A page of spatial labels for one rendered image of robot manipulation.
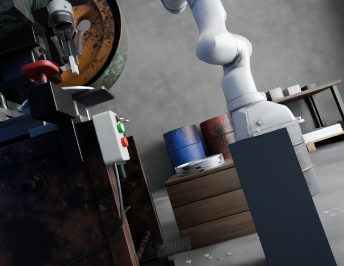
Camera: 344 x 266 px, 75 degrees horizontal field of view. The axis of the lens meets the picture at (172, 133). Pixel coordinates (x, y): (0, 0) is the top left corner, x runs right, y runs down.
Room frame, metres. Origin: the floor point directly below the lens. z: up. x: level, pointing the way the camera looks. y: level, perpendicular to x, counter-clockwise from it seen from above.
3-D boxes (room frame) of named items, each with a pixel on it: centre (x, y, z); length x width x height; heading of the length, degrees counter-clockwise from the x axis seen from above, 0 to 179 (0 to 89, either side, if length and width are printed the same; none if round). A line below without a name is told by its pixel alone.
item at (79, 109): (0.83, 0.31, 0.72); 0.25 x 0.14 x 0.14; 90
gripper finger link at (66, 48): (0.83, 0.30, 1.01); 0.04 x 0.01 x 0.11; 1
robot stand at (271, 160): (0.78, -0.28, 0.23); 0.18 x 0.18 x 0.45; 71
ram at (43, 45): (0.83, 0.44, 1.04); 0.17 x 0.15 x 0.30; 90
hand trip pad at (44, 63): (0.50, 0.26, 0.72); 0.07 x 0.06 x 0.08; 90
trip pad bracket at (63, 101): (0.52, 0.26, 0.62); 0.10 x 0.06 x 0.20; 0
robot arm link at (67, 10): (0.85, 0.30, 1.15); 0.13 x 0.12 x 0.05; 1
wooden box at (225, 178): (1.33, -0.10, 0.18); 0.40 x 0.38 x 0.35; 85
